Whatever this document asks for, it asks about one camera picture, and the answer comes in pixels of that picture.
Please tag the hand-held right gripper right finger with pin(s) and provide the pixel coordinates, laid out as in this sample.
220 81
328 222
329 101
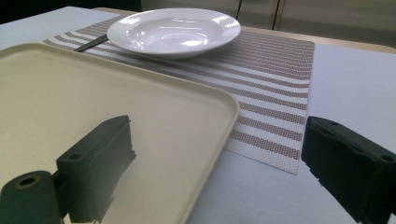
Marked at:
351 155

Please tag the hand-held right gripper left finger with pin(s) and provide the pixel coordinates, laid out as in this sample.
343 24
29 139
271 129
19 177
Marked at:
93 161

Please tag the beige plastic tray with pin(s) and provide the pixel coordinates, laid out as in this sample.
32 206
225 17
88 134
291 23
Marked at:
77 93

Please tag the striped woven placemat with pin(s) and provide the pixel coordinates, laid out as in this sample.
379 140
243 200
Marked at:
267 93

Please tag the white deep plate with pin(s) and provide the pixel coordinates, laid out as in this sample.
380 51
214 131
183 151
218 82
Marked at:
174 32

